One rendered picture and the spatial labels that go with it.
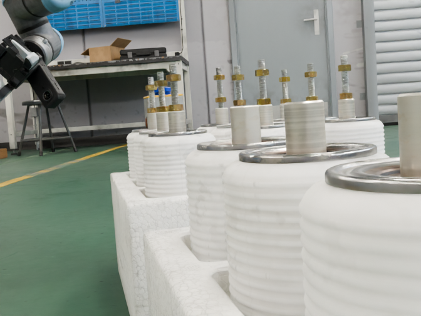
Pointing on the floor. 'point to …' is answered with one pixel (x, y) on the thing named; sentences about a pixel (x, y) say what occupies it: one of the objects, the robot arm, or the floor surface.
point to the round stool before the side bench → (41, 128)
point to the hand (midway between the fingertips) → (5, 88)
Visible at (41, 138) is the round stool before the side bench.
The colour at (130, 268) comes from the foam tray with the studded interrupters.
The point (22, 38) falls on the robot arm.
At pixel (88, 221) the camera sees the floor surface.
